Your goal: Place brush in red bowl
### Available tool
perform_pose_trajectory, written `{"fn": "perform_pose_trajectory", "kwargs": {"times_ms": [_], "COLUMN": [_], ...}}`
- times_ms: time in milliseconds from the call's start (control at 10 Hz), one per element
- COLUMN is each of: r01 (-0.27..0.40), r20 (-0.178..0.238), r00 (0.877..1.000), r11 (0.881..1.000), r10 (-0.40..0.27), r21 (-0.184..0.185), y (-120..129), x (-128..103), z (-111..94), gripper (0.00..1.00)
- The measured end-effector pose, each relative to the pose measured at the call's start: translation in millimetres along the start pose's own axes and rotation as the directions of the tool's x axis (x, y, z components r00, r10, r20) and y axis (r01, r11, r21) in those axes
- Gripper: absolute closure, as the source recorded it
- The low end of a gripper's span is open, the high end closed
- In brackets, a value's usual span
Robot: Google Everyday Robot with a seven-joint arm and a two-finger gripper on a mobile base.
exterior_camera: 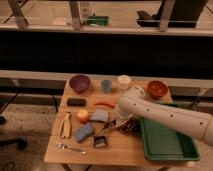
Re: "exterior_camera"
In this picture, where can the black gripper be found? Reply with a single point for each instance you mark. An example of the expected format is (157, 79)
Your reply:
(119, 124)

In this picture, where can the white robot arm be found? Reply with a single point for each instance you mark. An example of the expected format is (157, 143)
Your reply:
(132, 102)

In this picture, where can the purple bowl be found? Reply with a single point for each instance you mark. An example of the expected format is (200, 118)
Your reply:
(80, 83)

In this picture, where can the red bowl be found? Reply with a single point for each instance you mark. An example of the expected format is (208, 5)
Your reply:
(157, 89)

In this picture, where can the grey blue sponge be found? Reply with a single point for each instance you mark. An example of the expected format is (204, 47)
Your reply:
(100, 115)

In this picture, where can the bunch of dark grapes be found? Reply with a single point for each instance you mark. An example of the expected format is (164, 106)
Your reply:
(133, 127)

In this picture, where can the wooden table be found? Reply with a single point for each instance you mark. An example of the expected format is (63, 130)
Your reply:
(122, 150)

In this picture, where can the red yellow apple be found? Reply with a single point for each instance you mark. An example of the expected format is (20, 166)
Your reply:
(83, 116)

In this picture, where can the blue cloth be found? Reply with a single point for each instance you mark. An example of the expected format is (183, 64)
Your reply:
(83, 132)

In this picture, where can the blue cup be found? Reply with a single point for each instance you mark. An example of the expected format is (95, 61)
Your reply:
(106, 86)

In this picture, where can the white cup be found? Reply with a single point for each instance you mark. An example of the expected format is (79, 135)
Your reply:
(124, 81)

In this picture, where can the black rectangular block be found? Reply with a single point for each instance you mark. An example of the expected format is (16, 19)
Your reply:
(76, 102)

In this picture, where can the yellow banana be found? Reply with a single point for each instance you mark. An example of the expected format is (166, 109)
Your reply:
(65, 127)

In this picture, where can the green plastic tray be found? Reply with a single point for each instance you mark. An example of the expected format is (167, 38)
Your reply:
(161, 143)

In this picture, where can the silver fork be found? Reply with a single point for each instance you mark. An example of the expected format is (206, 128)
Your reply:
(64, 146)

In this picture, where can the green box on shelf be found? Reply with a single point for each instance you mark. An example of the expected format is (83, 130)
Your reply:
(98, 20)

